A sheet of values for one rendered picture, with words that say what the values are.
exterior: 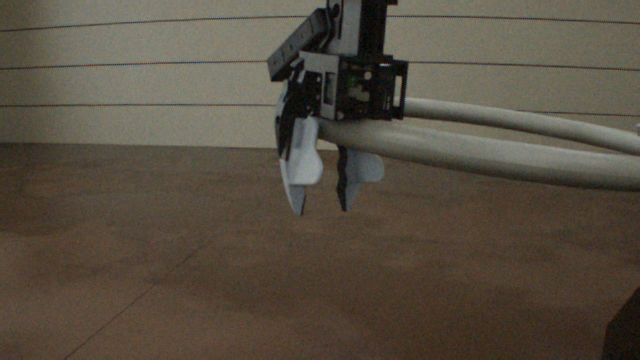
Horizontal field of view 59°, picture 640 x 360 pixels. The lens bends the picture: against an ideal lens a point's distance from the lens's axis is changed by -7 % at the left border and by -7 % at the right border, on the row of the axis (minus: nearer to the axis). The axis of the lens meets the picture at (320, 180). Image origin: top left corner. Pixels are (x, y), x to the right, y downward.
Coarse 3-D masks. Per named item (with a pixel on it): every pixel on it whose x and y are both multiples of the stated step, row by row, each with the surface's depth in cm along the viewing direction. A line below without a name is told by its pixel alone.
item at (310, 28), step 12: (300, 24) 55; (312, 24) 53; (324, 24) 53; (300, 36) 55; (312, 36) 53; (288, 48) 57; (300, 48) 55; (276, 60) 59; (288, 60) 57; (276, 72) 60; (288, 72) 60
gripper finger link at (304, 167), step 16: (304, 128) 54; (304, 144) 54; (288, 160) 55; (304, 160) 54; (320, 160) 52; (288, 176) 55; (304, 176) 53; (320, 176) 52; (288, 192) 56; (304, 192) 56
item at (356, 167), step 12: (336, 144) 58; (348, 156) 58; (360, 156) 57; (372, 156) 56; (348, 168) 58; (360, 168) 58; (372, 168) 56; (348, 180) 58; (360, 180) 58; (372, 180) 56; (348, 192) 59; (348, 204) 59
